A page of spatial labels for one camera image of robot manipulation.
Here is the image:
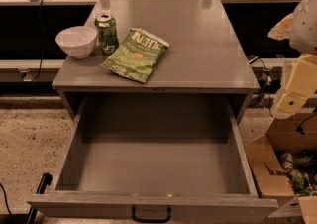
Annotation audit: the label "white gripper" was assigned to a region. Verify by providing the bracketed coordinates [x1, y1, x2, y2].
[271, 54, 317, 119]

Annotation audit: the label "green jalapeno chip bag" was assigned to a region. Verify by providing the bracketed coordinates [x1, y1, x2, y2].
[102, 29, 169, 83]

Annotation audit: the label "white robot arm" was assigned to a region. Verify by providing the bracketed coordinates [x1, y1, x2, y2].
[268, 0, 317, 119]

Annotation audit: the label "open grey top drawer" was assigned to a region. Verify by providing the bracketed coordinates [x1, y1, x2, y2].
[29, 93, 278, 222]

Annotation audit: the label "cardboard box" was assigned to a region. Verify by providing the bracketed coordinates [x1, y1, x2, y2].
[245, 113, 317, 224]

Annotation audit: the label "snack packages in box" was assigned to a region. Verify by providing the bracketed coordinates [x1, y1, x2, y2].
[264, 151, 317, 197]

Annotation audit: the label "green soda can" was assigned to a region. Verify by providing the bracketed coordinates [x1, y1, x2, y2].
[94, 12, 119, 55]

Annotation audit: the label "white bowl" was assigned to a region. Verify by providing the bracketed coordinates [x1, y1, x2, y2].
[55, 26, 97, 58]

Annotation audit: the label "black floor base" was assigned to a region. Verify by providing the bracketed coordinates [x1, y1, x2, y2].
[0, 172, 53, 224]

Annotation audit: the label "black cables right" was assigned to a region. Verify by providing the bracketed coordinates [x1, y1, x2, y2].
[247, 55, 273, 107]

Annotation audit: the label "black drawer handle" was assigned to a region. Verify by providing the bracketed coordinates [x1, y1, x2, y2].
[131, 206, 172, 224]

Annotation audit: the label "black cable left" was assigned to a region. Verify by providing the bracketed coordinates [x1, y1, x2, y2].
[31, 0, 55, 83]

